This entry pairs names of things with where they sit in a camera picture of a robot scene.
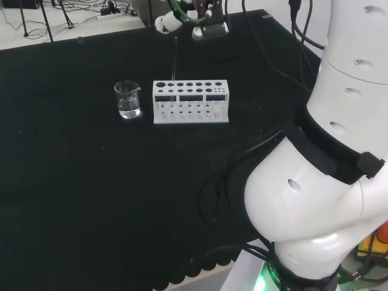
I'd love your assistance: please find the green cable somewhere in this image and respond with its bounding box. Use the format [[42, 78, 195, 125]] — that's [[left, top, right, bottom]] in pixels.
[[169, 0, 209, 24]]

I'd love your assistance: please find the yellow stop button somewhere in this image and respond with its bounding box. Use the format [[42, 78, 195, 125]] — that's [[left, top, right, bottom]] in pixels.
[[357, 221, 388, 258]]

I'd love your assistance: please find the thick black cable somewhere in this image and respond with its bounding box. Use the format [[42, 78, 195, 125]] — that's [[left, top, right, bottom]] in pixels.
[[287, 0, 326, 51]]

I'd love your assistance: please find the black computer case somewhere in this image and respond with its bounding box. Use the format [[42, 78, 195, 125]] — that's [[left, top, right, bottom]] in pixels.
[[0, 0, 42, 9]]

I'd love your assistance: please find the thin black cable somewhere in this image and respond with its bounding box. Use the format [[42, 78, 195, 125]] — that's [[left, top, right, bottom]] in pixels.
[[241, 0, 318, 95]]

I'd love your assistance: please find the black tripod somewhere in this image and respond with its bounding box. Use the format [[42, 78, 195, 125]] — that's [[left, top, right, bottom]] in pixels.
[[50, 0, 74, 30], [18, 0, 55, 42]]

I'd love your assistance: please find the white test tube rack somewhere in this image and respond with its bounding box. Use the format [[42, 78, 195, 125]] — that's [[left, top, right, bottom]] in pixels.
[[152, 79, 230, 125]]

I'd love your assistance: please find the grey cabinet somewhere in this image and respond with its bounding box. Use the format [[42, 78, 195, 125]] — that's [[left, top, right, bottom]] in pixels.
[[135, 0, 158, 28]]

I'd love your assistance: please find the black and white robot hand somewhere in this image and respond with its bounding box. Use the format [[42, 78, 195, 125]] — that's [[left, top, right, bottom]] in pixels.
[[154, 0, 230, 41]]

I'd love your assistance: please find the white power strip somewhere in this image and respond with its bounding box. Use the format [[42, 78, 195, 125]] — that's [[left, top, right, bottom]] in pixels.
[[96, 12, 122, 21]]

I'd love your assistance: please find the black cable bundle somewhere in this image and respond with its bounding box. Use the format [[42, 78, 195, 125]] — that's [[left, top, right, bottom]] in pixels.
[[198, 129, 287, 230]]

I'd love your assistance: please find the clear glass beaker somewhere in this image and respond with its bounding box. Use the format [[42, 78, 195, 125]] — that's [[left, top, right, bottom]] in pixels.
[[113, 80, 142, 119]]

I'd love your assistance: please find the black bench cloth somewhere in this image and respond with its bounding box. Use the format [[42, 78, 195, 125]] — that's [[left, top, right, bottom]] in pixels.
[[0, 8, 331, 291]]

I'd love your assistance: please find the clear glass rod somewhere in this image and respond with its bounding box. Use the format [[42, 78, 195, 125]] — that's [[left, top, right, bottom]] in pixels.
[[170, 36, 179, 105]]

